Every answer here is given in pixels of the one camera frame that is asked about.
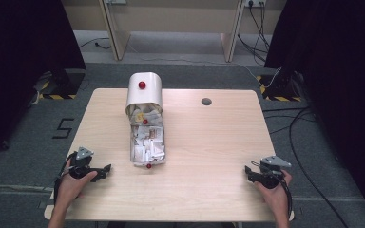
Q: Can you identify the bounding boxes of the black curtain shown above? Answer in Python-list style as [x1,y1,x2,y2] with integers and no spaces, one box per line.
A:
[263,0,365,219]
[0,0,87,165]

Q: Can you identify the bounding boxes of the pile of white paper packets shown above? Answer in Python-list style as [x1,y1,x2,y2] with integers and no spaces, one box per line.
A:
[126,105,165,164]

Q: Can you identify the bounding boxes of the black cables from socket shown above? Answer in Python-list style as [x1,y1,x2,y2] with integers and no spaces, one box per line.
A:
[237,2,272,64]

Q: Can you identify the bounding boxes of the person's left hand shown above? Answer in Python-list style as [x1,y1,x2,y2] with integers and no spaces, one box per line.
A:
[56,158,99,207]

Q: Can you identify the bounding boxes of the beige wooden stand leg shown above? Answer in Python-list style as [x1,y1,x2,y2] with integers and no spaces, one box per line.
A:
[220,0,247,64]
[98,0,132,62]

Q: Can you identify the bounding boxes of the white wall socket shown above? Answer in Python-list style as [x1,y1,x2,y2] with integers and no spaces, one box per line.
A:
[243,0,267,9]

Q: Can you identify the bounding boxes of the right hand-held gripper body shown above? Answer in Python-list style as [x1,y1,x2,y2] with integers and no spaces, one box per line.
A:
[252,155,293,191]

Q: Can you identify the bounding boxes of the white storage box red knobs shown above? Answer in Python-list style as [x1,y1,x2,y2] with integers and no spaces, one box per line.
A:
[125,71,167,170]

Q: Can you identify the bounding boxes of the person's right hand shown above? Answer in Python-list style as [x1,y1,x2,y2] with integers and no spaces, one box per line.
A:
[254,169,294,218]

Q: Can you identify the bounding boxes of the yellow black striped base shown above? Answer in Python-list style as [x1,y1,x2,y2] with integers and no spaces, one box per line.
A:
[31,69,86,101]
[255,73,302,104]

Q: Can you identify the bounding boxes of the long black floor cables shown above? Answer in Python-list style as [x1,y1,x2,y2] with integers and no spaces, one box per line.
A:
[261,106,351,228]

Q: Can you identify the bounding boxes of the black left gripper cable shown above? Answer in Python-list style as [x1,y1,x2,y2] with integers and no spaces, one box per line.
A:
[52,151,79,207]

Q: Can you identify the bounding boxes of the black floor cable with plug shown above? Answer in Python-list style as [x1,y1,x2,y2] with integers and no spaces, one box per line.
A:
[78,37,112,51]

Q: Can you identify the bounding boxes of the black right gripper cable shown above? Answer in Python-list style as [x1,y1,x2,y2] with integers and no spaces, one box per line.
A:
[250,161,295,220]

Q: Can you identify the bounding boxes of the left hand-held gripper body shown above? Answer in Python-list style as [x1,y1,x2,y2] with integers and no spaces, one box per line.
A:
[67,146,106,181]

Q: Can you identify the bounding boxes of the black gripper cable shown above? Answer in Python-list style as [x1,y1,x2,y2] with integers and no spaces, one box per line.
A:
[250,161,295,220]
[52,151,79,207]

